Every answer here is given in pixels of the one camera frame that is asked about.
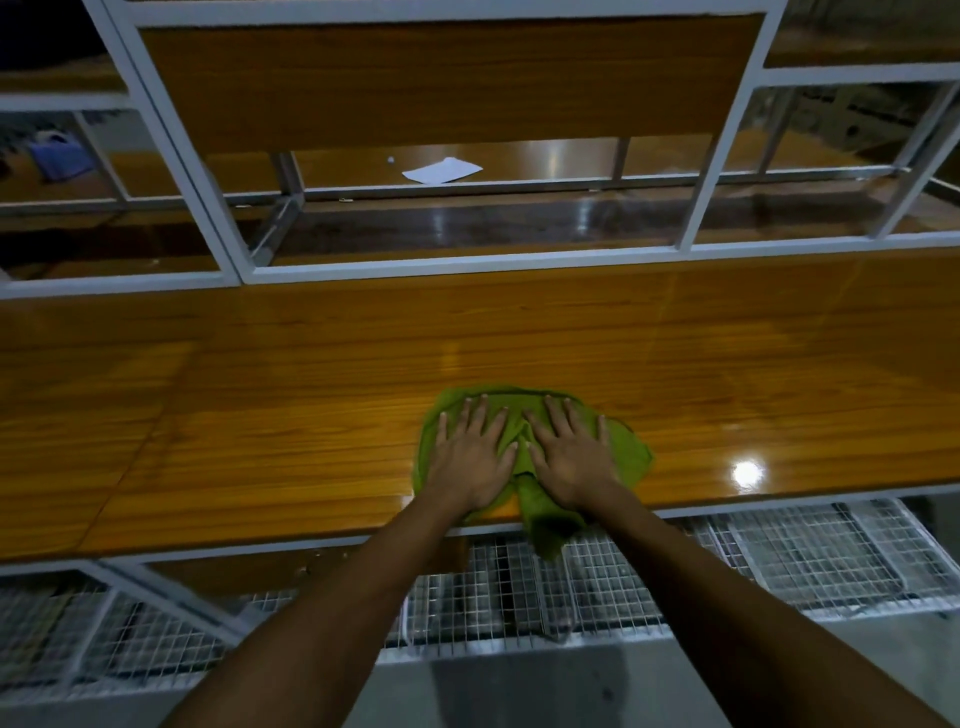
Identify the person's right hand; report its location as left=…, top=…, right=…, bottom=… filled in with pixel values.
left=522, top=395, right=624, bottom=513

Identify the person's left hand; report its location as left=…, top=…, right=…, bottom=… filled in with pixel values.
left=422, top=395, right=519, bottom=513

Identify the green cleaning cloth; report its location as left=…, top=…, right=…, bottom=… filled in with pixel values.
left=410, top=385, right=656, bottom=561

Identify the person's left forearm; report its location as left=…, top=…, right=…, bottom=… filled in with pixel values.
left=159, top=486, right=481, bottom=728

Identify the person's right forearm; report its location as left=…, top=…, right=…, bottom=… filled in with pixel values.
left=568, top=480, right=955, bottom=728

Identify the white paper sheet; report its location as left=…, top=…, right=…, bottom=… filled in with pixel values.
left=401, top=156, right=485, bottom=186

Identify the wooden back panel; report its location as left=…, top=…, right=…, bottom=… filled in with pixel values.
left=138, top=12, right=767, bottom=156

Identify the blue bag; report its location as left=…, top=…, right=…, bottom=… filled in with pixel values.
left=27, top=130, right=97, bottom=183

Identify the white metal desk frame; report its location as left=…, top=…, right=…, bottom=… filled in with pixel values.
left=0, top=0, right=960, bottom=302

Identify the white wire mesh shelf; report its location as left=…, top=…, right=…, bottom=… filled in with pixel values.
left=0, top=498, right=960, bottom=708

